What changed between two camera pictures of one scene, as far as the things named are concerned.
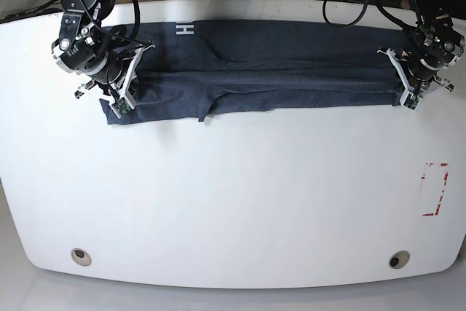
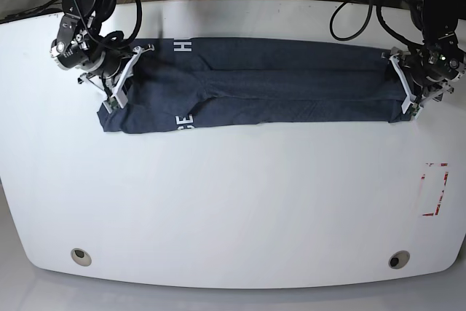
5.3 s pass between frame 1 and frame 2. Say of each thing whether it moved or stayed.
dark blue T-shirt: moved
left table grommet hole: stayed
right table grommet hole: stayed
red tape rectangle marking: stayed
